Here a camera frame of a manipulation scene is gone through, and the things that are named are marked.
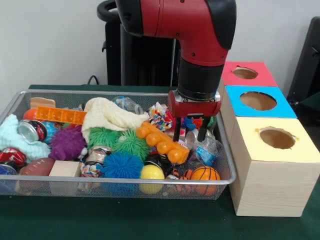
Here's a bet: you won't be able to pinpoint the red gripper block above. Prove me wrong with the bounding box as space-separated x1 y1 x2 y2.
167 90 221 143

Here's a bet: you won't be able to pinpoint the orange toy brick round studs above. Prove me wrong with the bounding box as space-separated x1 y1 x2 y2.
136 121 191 165

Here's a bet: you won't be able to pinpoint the wooden box three holes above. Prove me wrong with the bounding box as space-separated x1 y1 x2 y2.
217 61 320 218

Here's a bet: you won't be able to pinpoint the clear shallow mesh bin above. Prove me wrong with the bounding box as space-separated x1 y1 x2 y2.
0 89 237 201

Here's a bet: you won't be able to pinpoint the small orange basketball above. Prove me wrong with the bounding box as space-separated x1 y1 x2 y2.
190 165 221 196

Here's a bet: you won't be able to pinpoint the green spiky ball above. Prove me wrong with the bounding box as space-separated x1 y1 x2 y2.
114 130 151 162
88 127 119 150

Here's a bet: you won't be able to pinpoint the yellow ball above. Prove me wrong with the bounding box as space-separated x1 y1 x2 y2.
139 164 166 195

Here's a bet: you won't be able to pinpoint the blue spiky ball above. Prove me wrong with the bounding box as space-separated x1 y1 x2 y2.
101 152 145 197

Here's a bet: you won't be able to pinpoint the cream knitted cloth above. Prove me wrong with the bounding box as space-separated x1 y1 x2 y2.
81 97 151 143

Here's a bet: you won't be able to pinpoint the dark green table cloth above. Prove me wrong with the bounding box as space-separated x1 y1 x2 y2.
0 84 320 240

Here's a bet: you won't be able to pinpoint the purple spiky ball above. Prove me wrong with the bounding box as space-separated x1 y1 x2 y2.
48 125 88 162

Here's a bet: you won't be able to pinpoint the long flat orange toy brick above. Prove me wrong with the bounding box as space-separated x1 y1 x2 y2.
35 105 87 125

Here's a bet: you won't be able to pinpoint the brown toy football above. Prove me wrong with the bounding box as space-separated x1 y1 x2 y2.
15 157 56 196

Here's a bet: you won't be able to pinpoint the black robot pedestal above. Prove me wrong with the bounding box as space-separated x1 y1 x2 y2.
96 0 182 87

